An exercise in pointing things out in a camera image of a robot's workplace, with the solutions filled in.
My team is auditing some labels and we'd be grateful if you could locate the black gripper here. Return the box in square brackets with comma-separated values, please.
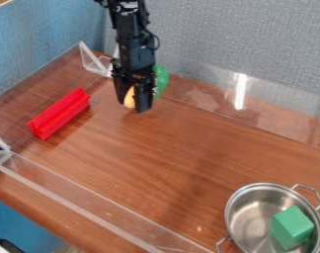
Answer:
[112, 58, 157, 113]

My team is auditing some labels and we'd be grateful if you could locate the yellow green toy corn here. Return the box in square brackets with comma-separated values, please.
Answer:
[124, 65, 169, 109]

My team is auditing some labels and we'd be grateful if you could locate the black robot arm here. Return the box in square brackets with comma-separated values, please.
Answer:
[94, 0, 161, 113]

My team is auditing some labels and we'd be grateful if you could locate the red plastic block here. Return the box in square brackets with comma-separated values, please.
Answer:
[28, 87, 90, 140]

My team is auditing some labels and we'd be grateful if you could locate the clear acrylic back barrier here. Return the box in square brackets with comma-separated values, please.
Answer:
[96, 39, 320, 152]

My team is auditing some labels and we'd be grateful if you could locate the clear acrylic barrier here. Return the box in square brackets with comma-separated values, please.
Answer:
[0, 152, 213, 253]
[96, 39, 320, 152]

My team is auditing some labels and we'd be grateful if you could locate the clear acrylic front barrier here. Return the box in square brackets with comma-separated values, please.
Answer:
[0, 152, 213, 253]

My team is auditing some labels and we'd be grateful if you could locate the silver metal pot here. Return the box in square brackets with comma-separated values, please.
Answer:
[216, 183, 320, 253]

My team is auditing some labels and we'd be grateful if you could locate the green wooden cube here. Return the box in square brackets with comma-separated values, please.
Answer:
[269, 206, 315, 251]

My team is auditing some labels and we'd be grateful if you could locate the clear acrylic corner bracket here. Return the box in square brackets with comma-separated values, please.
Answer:
[78, 42, 120, 77]

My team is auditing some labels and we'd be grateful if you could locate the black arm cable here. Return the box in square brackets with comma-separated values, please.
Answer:
[145, 29, 161, 52]

